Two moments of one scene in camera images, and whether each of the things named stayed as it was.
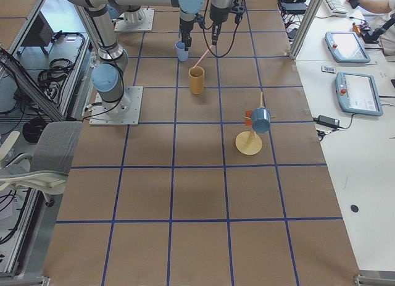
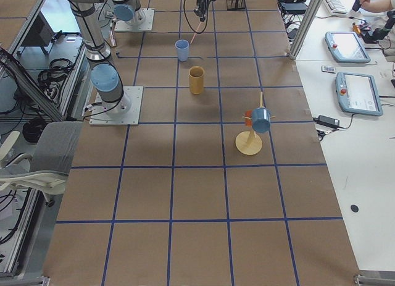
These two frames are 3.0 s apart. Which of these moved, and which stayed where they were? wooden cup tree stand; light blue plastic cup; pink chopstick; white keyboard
Moved: pink chopstick
Stayed: light blue plastic cup; white keyboard; wooden cup tree stand
